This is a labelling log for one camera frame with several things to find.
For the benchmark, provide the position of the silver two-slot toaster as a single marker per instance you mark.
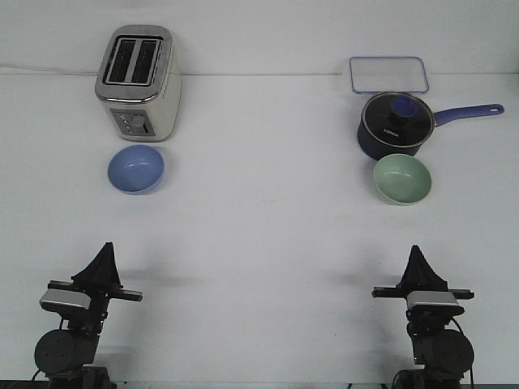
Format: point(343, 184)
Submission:
point(139, 83)

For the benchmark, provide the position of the green bowl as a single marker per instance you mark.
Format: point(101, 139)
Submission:
point(402, 179)

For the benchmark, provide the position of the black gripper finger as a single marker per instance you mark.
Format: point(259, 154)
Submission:
point(426, 277)
point(113, 271)
point(410, 278)
point(98, 271)

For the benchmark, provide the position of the clear blue-rimmed container lid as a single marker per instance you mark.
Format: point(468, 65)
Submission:
point(371, 75)

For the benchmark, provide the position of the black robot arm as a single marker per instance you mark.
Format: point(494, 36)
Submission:
point(65, 355)
point(441, 350)

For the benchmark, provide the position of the blue saucepan with handle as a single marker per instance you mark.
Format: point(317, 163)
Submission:
point(377, 150)

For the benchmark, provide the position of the glass pot lid blue knob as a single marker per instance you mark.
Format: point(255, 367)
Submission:
point(398, 119)

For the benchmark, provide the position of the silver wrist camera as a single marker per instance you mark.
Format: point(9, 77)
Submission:
point(441, 303)
point(57, 300)

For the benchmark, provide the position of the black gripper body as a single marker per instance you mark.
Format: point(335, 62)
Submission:
point(422, 323)
point(93, 318)

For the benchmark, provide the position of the blue bowl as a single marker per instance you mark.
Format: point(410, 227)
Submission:
point(136, 170)

